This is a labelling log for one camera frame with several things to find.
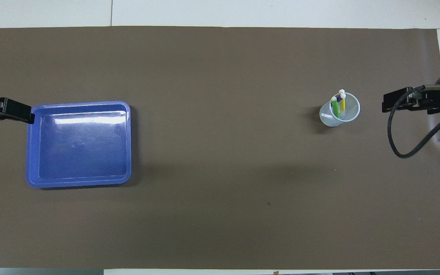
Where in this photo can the yellow pen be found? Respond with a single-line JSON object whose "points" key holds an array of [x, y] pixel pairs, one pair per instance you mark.
{"points": [[342, 105]]}

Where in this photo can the purple pen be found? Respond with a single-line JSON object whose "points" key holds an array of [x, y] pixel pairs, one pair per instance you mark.
{"points": [[339, 100]]}

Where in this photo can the green pen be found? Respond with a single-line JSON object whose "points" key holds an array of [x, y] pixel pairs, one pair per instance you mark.
{"points": [[335, 109]]}

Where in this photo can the blue plastic tray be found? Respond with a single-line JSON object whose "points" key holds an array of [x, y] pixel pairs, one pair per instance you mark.
{"points": [[78, 152]]}

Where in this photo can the translucent plastic cup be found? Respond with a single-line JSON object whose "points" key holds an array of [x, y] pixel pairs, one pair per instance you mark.
{"points": [[327, 118]]}

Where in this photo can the brown table mat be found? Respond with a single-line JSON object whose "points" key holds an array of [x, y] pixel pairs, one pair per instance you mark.
{"points": [[220, 172]]}

